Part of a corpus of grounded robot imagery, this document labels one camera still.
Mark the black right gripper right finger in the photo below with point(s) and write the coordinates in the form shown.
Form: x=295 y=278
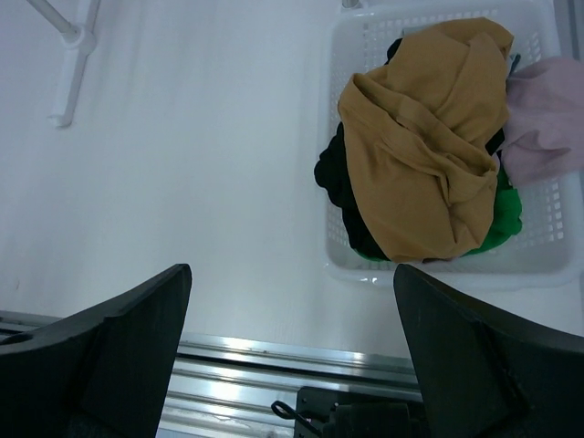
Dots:
x=483 y=371

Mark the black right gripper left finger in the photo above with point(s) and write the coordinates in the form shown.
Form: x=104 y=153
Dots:
x=103 y=372

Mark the green tank top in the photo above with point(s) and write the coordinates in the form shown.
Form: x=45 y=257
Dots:
x=506 y=223

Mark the pink tank top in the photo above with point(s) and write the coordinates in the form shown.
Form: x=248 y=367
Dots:
x=544 y=132

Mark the brown tank top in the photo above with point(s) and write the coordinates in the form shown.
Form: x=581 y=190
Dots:
x=415 y=133

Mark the black tank top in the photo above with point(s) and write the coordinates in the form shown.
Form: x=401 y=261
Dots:
x=331 y=173

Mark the grey tank top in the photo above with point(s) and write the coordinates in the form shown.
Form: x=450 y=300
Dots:
x=513 y=59

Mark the white garment rack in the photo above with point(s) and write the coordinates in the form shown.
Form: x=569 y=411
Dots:
x=239 y=53

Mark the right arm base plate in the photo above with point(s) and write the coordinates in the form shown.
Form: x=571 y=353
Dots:
x=327 y=413

